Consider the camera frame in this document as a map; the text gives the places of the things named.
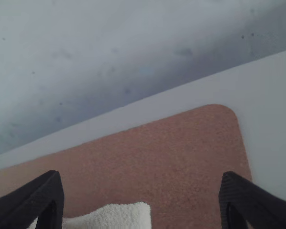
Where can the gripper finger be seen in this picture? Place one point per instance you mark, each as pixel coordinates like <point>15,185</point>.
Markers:
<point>38,198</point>
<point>248,198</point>

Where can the pale towel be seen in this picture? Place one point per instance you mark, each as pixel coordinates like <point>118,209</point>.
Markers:
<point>119,217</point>

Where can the cork mat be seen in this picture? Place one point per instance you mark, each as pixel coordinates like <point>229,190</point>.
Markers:
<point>162,162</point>

